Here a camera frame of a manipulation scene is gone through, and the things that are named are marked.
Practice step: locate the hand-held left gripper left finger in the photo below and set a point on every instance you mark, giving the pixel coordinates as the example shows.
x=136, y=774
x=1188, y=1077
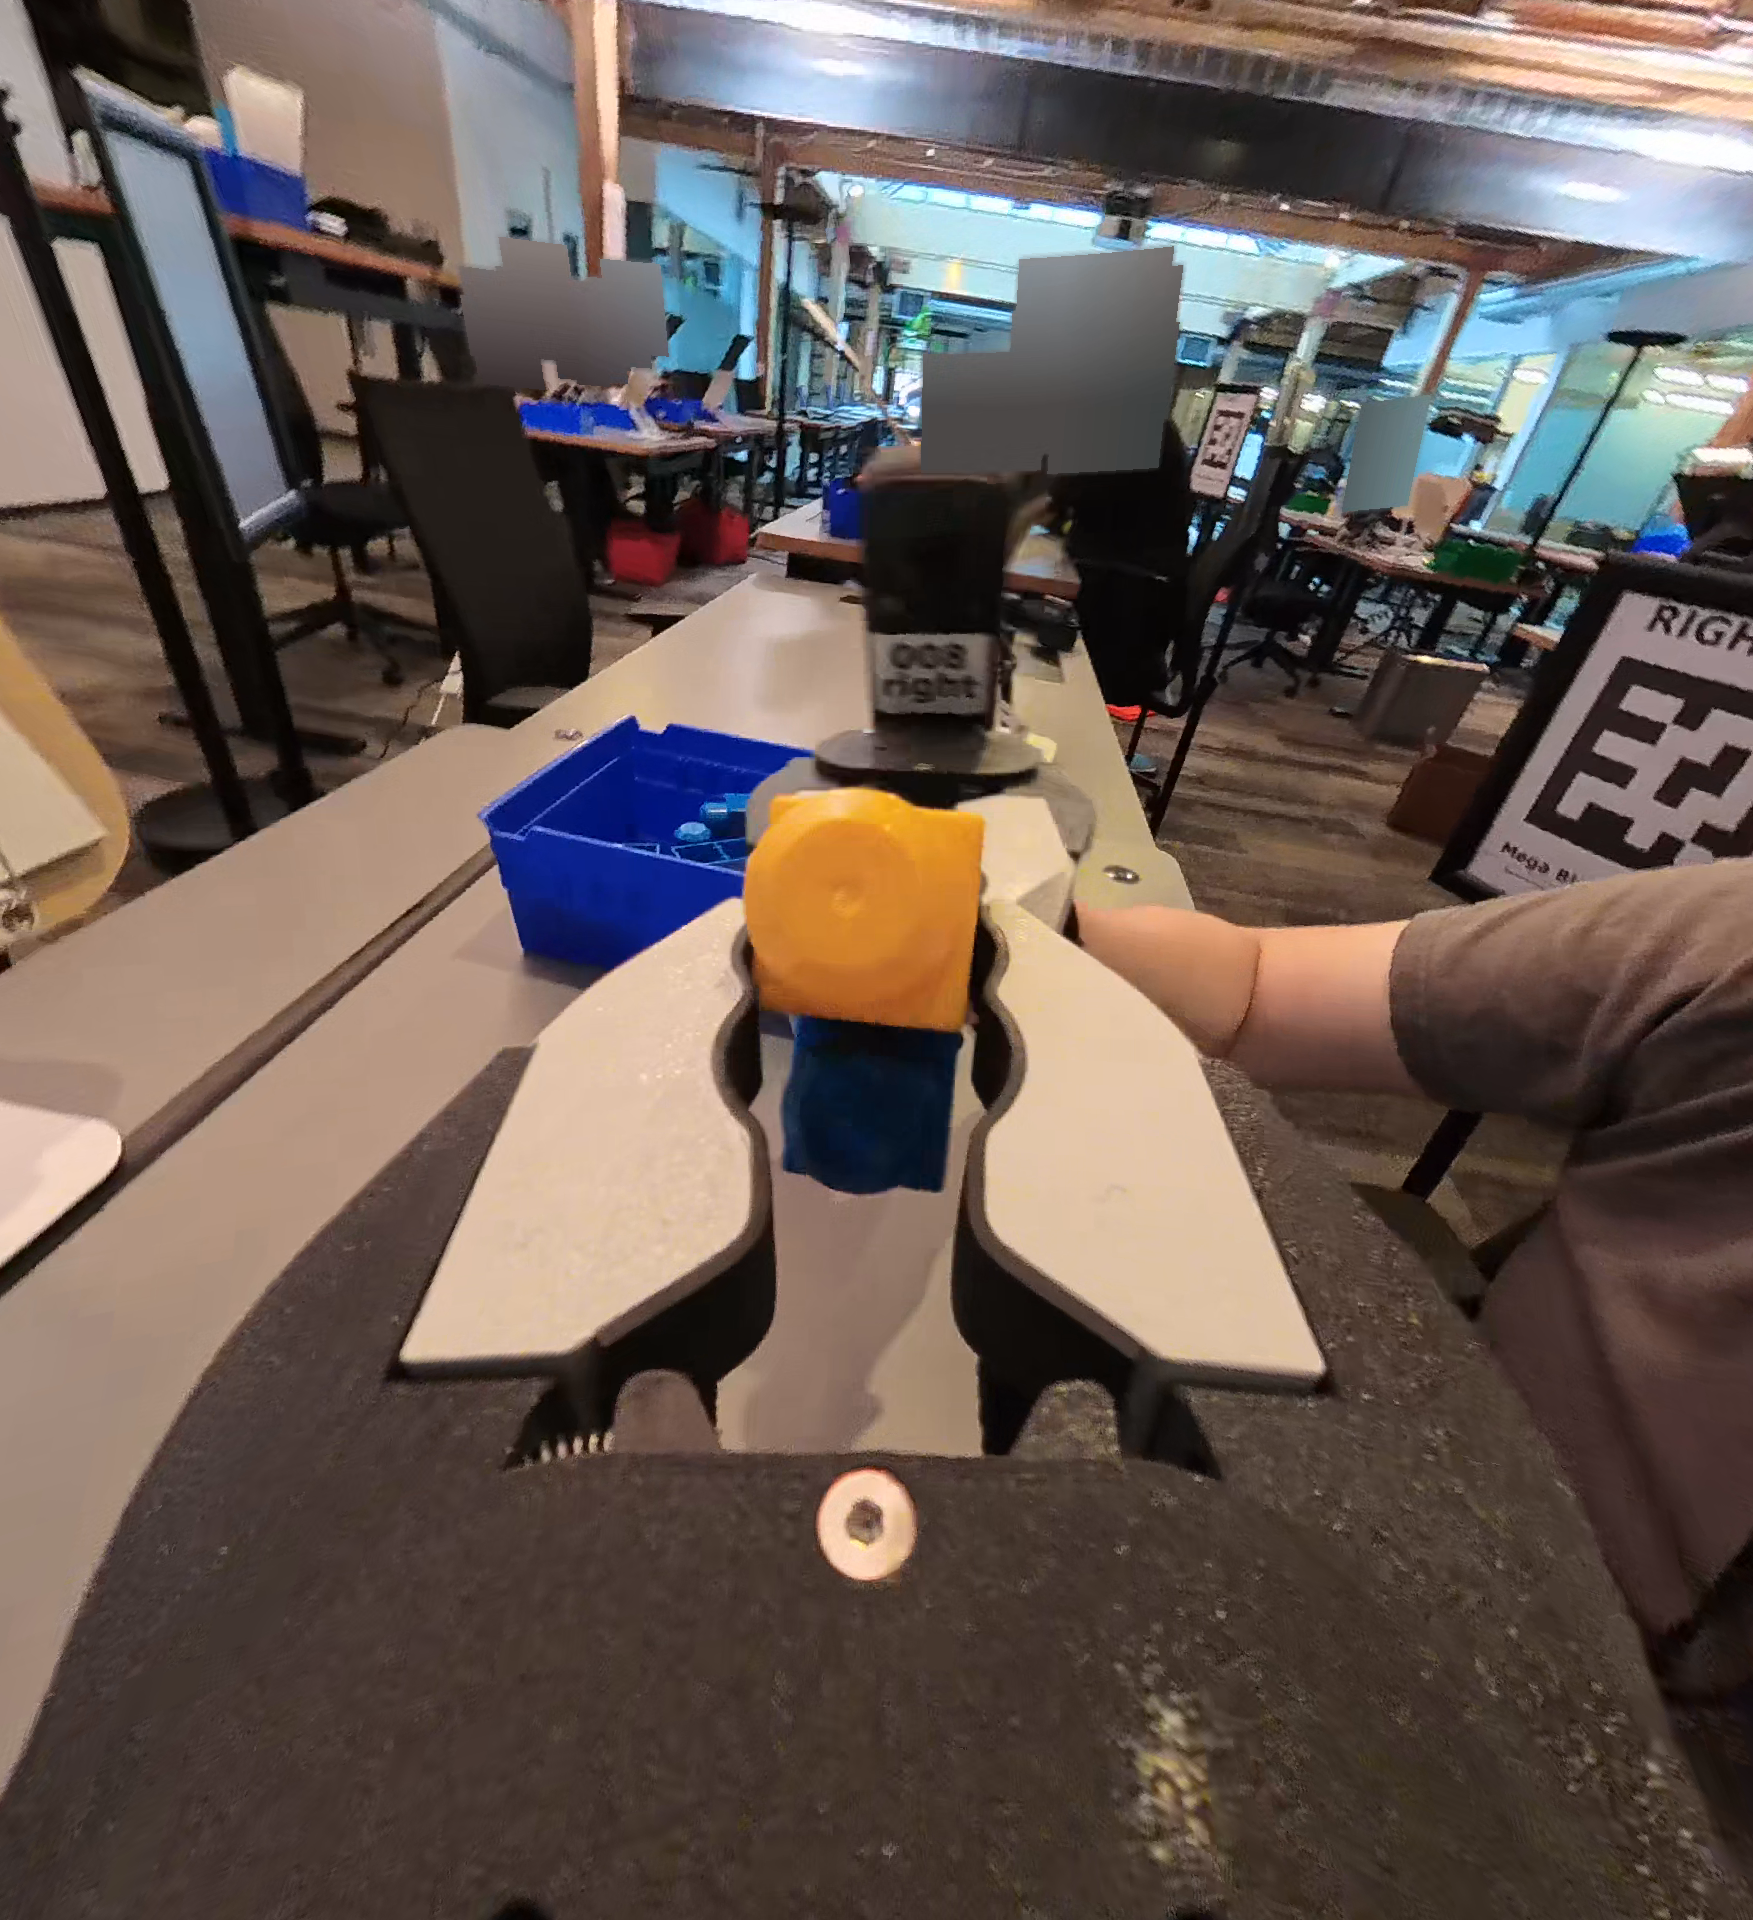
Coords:
x=620, y=1183

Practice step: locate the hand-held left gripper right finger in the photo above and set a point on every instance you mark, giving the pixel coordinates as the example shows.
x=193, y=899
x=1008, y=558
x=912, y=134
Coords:
x=1131, y=1183

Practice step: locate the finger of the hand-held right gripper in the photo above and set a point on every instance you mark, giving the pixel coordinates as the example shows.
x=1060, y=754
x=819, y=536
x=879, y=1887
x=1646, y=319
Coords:
x=1027, y=855
x=782, y=788

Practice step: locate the orange one-stud mega block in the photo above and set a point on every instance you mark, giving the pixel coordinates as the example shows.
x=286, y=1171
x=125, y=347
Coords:
x=859, y=899

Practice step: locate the blue plastic bin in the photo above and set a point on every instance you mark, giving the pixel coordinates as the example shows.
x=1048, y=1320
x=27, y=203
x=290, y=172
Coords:
x=576, y=415
x=839, y=509
x=589, y=886

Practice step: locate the red bag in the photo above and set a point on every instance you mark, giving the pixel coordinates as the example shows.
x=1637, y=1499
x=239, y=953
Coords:
x=715, y=536
x=643, y=556

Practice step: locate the black framed marker sign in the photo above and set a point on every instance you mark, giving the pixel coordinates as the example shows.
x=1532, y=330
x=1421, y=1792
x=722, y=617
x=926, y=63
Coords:
x=1225, y=441
x=1684, y=765

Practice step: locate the black swivel chair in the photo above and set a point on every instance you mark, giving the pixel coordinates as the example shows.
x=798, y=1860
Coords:
x=1431, y=1245

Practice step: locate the black office chair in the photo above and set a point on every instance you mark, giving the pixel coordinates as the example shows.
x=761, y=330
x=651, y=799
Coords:
x=351, y=519
x=488, y=541

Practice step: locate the brown cardboard box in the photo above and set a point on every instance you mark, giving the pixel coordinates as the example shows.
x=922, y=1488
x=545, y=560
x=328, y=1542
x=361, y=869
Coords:
x=1438, y=794

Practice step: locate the grey trash can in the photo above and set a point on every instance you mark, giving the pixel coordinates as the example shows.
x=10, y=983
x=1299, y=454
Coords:
x=1414, y=698

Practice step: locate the green plastic bin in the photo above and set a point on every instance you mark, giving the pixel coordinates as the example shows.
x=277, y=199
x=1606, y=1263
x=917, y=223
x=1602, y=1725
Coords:
x=1472, y=558

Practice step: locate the black floor lamp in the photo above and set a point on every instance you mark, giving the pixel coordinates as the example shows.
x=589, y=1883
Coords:
x=1640, y=337

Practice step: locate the instruction sheet board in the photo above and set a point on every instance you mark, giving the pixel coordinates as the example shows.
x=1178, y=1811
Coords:
x=7, y=779

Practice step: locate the rolling whiteboard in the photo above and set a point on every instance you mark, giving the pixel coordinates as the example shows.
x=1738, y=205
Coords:
x=200, y=330

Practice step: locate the blue storage bin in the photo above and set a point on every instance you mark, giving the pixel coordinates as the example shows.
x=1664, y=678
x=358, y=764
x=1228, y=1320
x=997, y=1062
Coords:
x=253, y=188

